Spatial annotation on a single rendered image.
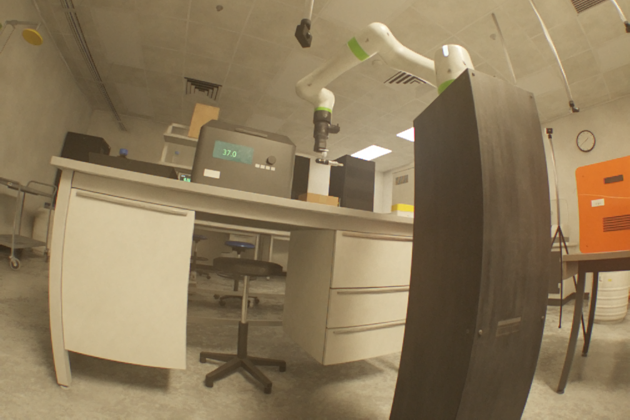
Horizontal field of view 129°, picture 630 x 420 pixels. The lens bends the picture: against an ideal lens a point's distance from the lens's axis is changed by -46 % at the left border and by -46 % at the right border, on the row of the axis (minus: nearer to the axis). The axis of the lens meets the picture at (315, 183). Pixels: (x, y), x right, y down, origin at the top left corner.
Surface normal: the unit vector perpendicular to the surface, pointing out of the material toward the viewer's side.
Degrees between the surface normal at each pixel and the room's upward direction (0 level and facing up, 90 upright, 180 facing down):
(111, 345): 90
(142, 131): 90
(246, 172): 90
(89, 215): 90
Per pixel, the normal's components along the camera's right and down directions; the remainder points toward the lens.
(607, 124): -0.90, -0.17
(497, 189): 0.11, -0.21
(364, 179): 0.43, -0.16
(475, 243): -0.99, -0.11
